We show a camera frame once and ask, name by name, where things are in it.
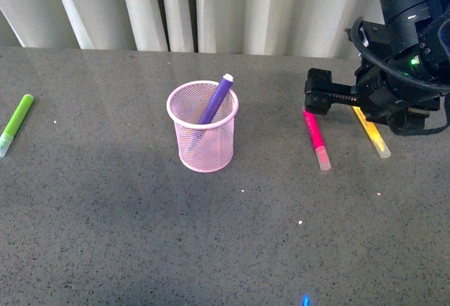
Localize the pink mesh pen cup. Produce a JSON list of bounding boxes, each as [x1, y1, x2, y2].
[[167, 80, 239, 172]]

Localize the purple highlighter pen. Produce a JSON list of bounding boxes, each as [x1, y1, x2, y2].
[[198, 74, 234, 125]]

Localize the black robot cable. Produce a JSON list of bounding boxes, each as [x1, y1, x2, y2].
[[351, 16, 450, 137]]

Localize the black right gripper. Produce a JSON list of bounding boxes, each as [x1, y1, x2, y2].
[[304, 20, 440, 136]]

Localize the green highlighter pen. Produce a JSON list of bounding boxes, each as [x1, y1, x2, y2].
[[1, 94, 34, 158]]

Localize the white pleated curtain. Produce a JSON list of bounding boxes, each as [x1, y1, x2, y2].
[[1, 0, 383, 58]]

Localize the pink highlighter pen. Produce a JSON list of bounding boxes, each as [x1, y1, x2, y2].
[[303, 108, 332, 171]]

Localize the yellow highlighter pen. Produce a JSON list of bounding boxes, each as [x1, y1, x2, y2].
[[352, 106, 391, 159]]

